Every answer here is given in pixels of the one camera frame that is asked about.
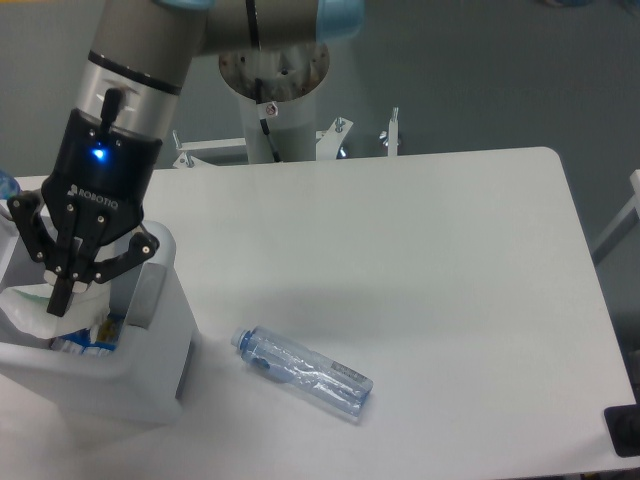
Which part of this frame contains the clear crushed plastic bottle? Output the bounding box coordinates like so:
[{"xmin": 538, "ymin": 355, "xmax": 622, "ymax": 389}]
[{"xmin": 230, "ymin": 326, "xmax": 374, "ymax": 418}]

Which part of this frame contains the white frame at right edge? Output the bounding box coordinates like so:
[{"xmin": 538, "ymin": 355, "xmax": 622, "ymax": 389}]
[{"xmin": 591, "ymin": 169, "xmax": 639, "ymax": 265}]

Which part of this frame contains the blue patterned object at left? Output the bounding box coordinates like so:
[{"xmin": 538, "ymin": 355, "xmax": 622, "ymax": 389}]
[{"xmin": 0, "ymin": 169, "xmax": 22, "ymax": 200}]

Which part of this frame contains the white plastic trash can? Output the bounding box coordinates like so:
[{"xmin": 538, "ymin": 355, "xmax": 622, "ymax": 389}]
[{"xmin": 1, "ymin": 221, "xmax": 199, "ymax": 423}]

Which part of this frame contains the white pedestal base frame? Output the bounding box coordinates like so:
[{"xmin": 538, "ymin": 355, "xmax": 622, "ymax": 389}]
[{"xmin": 171, "ymin": 106, "xmax": 404, "ymax": 170}]

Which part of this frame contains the black cable on pedestal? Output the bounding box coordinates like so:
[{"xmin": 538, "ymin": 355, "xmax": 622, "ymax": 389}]
[{"xmin": 253, "ymin": 77, "xmax": 282, "ymax": 164}]

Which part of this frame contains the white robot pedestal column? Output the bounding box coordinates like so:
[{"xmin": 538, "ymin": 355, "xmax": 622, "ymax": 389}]
[{"xmin": 217, "ymin": 39, "xmax": 331, "ymax": 165}]

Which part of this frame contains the white paper carton trash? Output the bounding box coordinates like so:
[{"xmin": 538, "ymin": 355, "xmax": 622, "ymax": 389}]
[{"xmin": 1, "ymin": 282, "xmax": 111, "ymax": 339}]

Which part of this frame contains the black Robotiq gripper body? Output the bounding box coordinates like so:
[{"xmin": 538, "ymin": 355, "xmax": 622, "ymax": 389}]
[{"xmin": 40, "ymin": 107, "xmax": 164, "ymax": 281}]

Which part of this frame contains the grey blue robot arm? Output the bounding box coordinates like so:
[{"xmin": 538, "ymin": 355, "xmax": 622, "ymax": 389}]
[{"xmin": 7, "ymin": 1, "xmax": 365, "ymax": 317}]

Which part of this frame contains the blue packaging in bin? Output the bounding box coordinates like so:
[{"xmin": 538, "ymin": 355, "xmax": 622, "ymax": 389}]
[{"xmin": 49, "ymin": 314, "xmax": 124, "ymax": 357}]

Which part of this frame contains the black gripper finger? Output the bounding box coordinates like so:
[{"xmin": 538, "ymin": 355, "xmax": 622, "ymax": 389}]
[
  {"xmin": 8, "ymin": 191, "xmax": 75, "ymax": 317},
  {"xmin": 74, "ymin": 230, "xmax": 160, "ymax": 293}
]

